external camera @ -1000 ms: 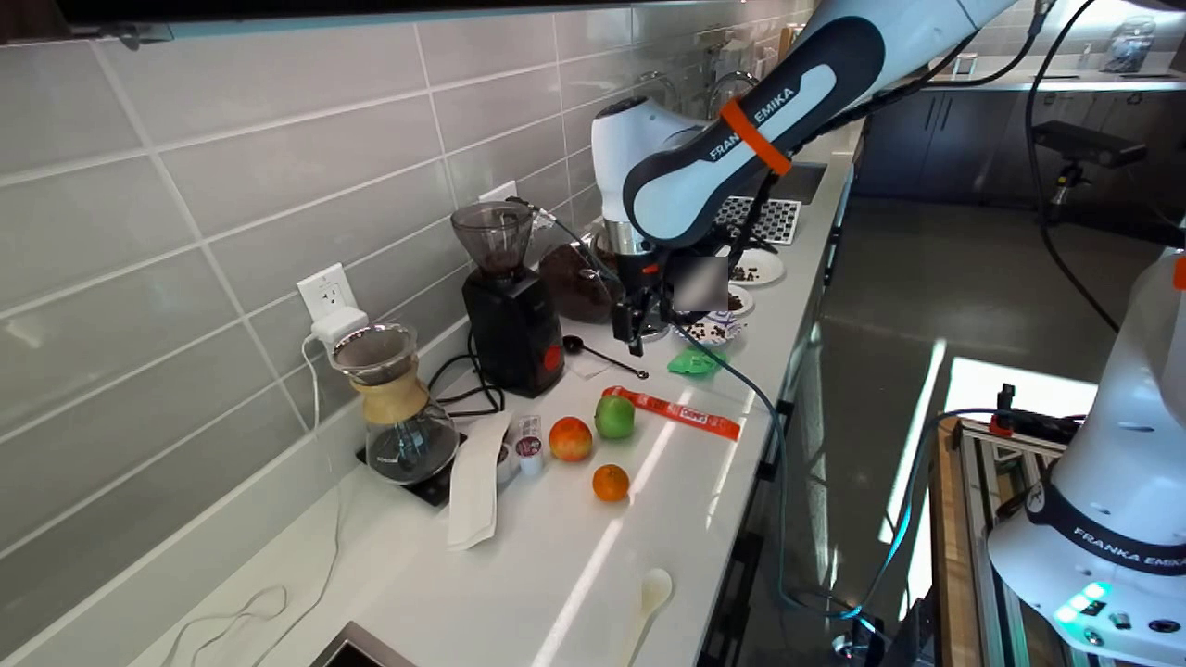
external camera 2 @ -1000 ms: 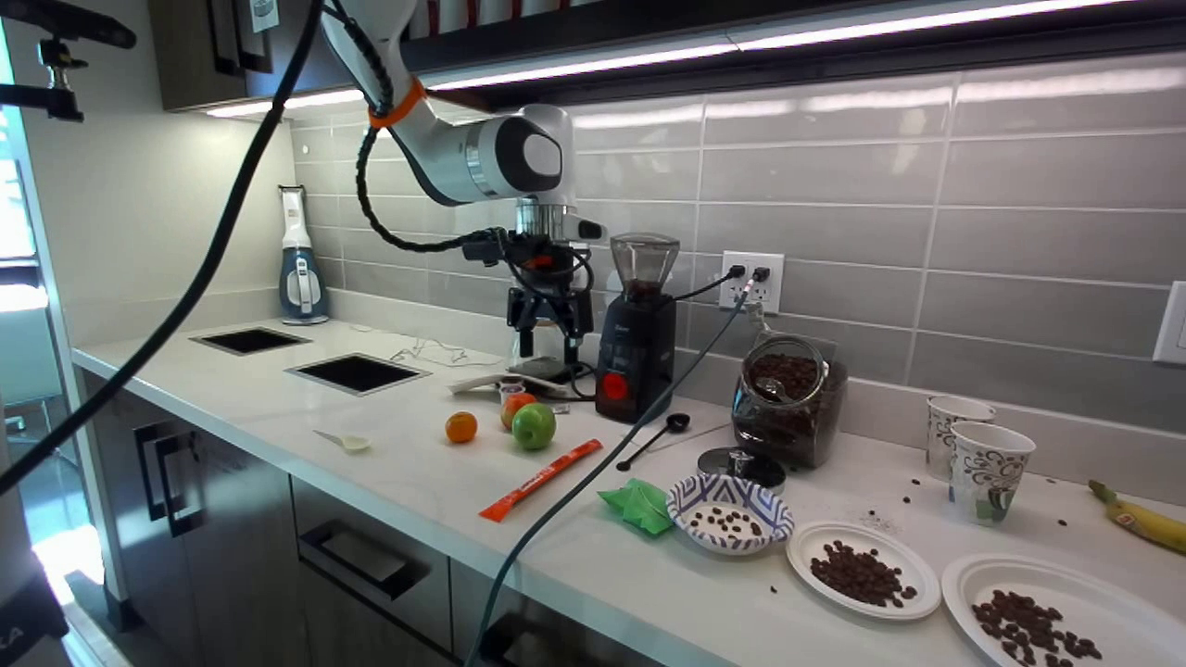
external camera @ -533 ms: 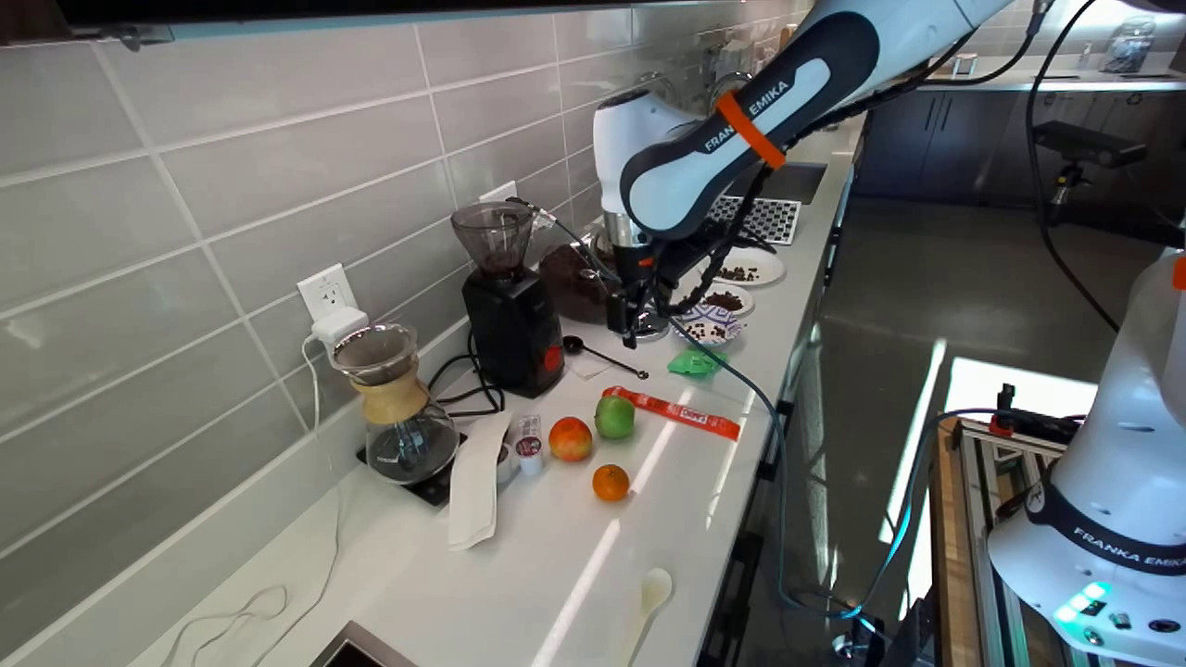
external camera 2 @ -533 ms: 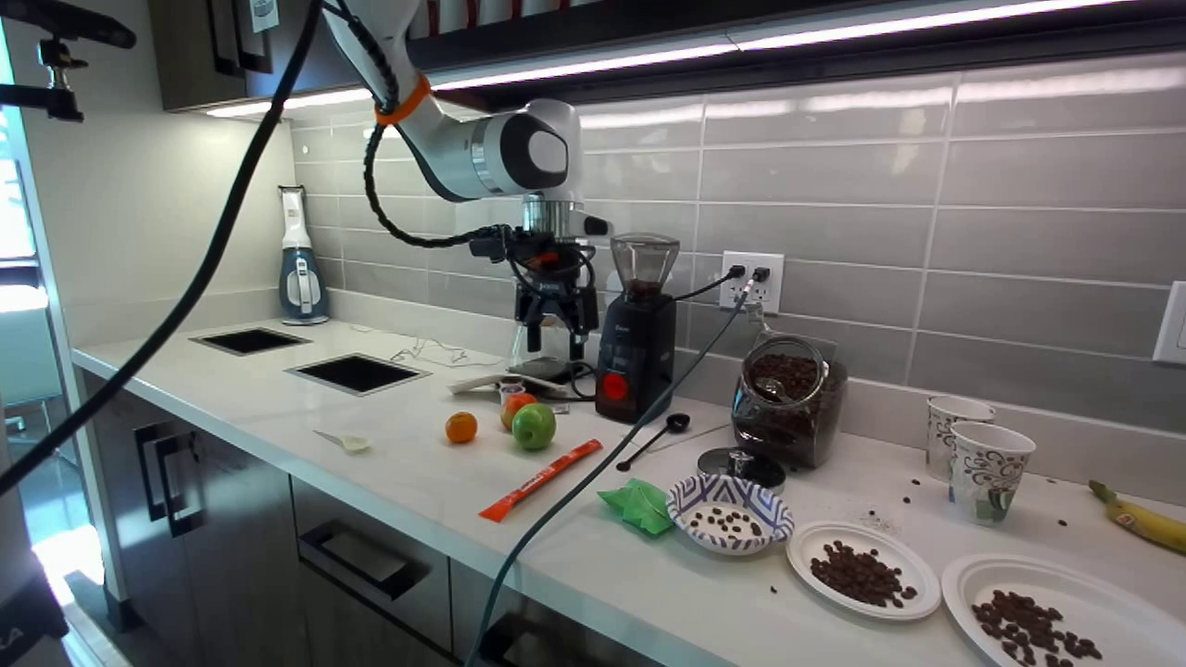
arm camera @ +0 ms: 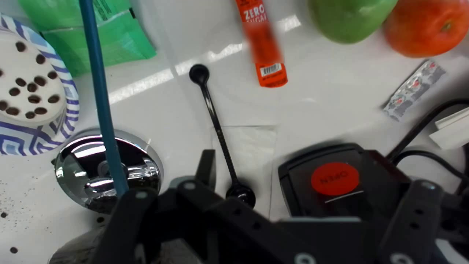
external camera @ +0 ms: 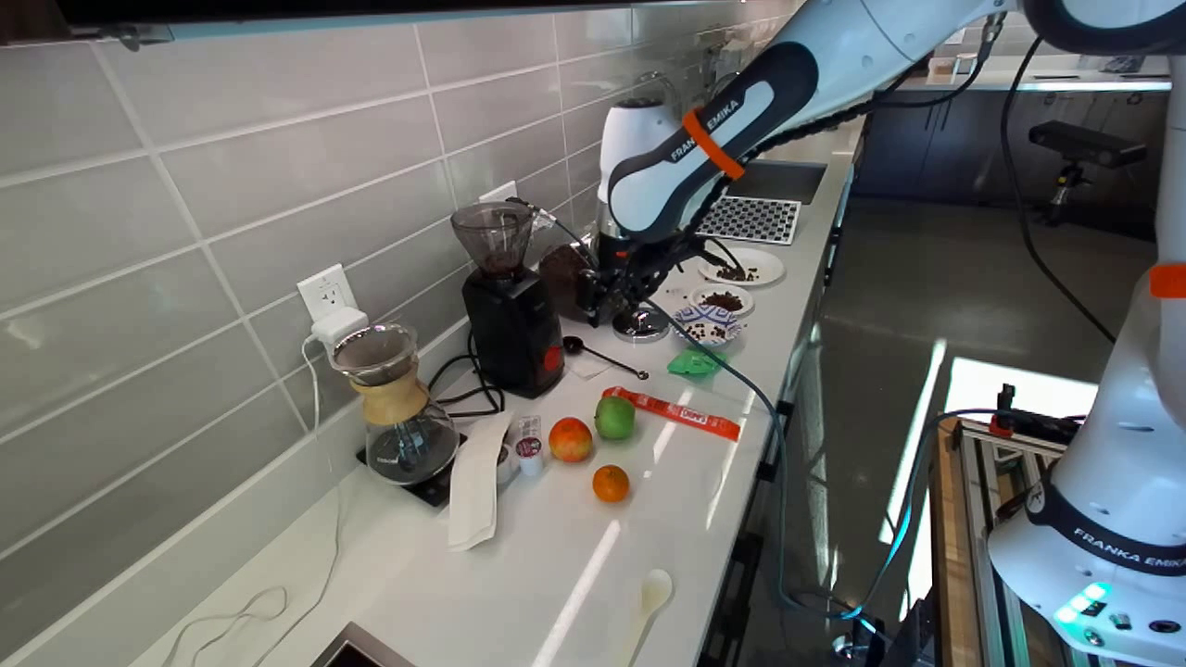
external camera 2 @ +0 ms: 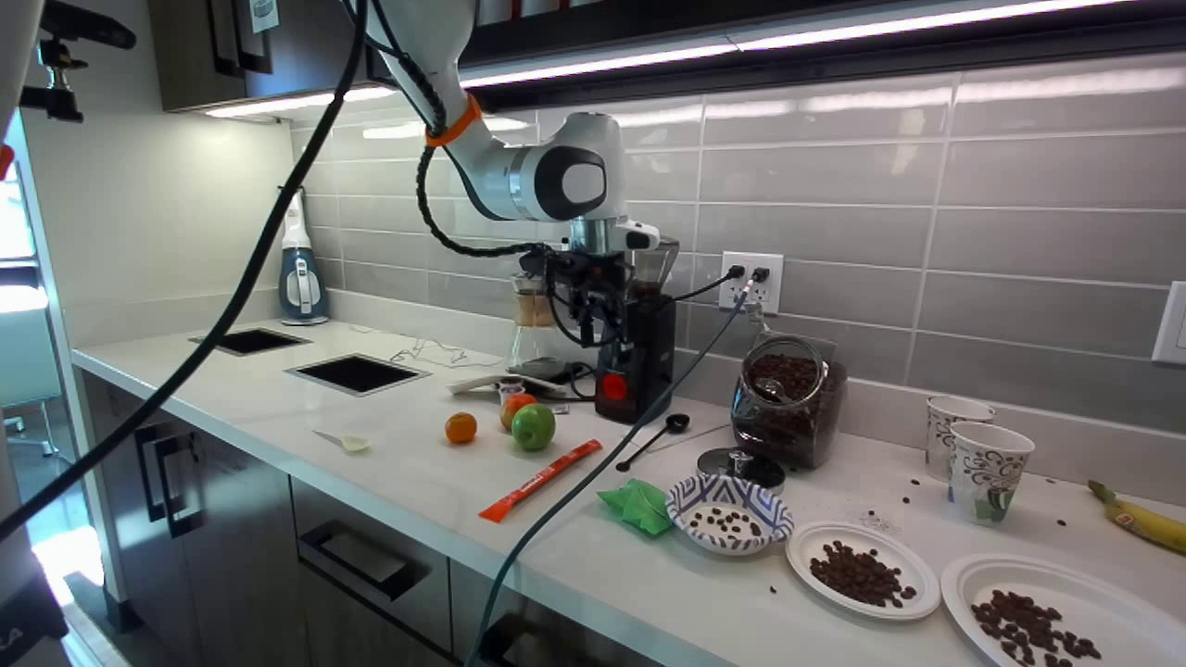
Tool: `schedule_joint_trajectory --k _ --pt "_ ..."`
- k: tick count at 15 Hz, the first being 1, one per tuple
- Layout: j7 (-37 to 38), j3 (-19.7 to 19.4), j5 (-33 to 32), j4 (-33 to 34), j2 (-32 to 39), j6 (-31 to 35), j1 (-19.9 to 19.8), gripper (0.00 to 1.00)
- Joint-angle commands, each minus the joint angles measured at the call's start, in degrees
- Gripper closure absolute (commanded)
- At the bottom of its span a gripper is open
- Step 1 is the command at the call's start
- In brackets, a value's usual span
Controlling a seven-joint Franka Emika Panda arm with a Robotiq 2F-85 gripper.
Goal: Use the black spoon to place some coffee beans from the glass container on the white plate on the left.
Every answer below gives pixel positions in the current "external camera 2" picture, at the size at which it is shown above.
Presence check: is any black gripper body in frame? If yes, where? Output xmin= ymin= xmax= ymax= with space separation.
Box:
xmin=548 ymin=247 xmax=643 ymax=338

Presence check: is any black coffee spoon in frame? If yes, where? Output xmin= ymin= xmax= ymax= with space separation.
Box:
xmin=613 ymin=410 xmax=693 ymax=473

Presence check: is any glass coffee bean jar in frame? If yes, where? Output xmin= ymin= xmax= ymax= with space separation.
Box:
xmin=725 ymin=333 xmax=850 ymax=473

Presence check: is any black coffee grinder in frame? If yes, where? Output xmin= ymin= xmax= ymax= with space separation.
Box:
xmin=592 ymin=236 xmax=681 ymax=426

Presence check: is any glass pour-over coffee maker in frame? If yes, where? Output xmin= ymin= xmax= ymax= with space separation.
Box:
xmin=510 ymin=270 xmax=561 ymax=370

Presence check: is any white plastic spoon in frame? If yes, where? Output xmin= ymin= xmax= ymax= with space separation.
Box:
xmin=307 ymin=422 xmax=373 ymax=459

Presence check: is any small white plate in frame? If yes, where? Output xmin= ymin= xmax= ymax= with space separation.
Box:
xmin=781 ymin=515 xmax=944 ymax=625

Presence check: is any large white plate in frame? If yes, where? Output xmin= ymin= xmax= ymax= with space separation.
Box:
xmin=938 ymin=548 xmax=1186 ymax=667

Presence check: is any black kitchen scale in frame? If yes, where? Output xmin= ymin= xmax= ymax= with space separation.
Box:
xmin=506 ymin=351 xmax=599 ymax=405

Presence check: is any orange red round fruit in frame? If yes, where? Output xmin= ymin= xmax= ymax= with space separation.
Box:
xmin=496 ymin=390 xmax=538 ymax=436

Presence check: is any green apple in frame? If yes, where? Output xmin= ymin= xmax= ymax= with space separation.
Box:
xmin=507 ymin=401 xmax=561 ymax=454

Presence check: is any long red packet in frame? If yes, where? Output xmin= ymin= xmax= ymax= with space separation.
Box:
xmin=477 ymin=436 xmax=609 ymax=525

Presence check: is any small orange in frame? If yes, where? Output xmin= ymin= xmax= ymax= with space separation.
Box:
xmin=440 ymin=407 xmax=482 ymax=448

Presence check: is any green packet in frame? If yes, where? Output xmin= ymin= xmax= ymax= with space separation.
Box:
xmin=598 ymin=479 xmax=677 ymax=540

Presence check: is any blue patterned bowl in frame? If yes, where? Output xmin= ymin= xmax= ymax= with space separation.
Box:
xmin=665 ymin=472 xmax=796 ymax=562

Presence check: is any under-cabinet light strip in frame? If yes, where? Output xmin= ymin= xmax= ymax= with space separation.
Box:
xmin=202 ymin=0 xmax=1127 ymax=125

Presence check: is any patterned paper cup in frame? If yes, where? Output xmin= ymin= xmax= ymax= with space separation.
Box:
xmin=944 ymin=422 xmax=1038 ymax=525
xmin=922 ymin=391 xmax=992 ymax=483

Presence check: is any dark grey base cabinet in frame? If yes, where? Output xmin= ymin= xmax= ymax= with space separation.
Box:
xmin=69 ymin=368 xmax=670 ymax=667

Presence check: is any dark upper cabinet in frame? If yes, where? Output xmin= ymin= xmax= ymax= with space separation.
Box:
xmin=145 ymin=0 xmax=1186 ymax=118

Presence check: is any yellow banana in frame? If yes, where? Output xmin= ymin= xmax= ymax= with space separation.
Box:
xmin=1086 ymin=479 xmax=1186 ymax=561

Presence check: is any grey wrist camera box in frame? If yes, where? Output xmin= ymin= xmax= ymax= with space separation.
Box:
xmin=599 ymin=216 xmax=667 ymax=256

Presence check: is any black grinder power cord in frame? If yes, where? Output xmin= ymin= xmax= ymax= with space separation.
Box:
xmin=670 ymin=258 xmax=750 ymax=307

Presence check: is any white wall outlet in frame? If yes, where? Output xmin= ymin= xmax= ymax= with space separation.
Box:
xmin=1149 ymin=277 xmax=1186 ymax=370
xmin=716 ymin=247 xmax=787 ymax=314

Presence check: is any black power cable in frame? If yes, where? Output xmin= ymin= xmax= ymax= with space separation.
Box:
xmin=471 ymin=264 xmax=776 ymax=667

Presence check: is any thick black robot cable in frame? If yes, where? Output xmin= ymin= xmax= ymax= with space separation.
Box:
xmin=0 ymin=0 xmax=561 ymax=548

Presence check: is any black drawer handle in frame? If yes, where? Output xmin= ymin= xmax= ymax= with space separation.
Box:
xmin=293 ymin=515 xmax=429 ymax=601
xmin=475 ymin=608 xmax=587 ymax=667

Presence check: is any black cabinet door handle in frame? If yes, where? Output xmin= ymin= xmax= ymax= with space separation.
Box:
xmin=131 ymin=422 xmax=176 ymax=525
xmin=152 ymin=431 xmax=207 ymax=540

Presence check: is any black camera on mount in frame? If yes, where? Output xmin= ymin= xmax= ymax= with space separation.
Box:
xmin=16 ymin=0 xmax=142 ymax=125

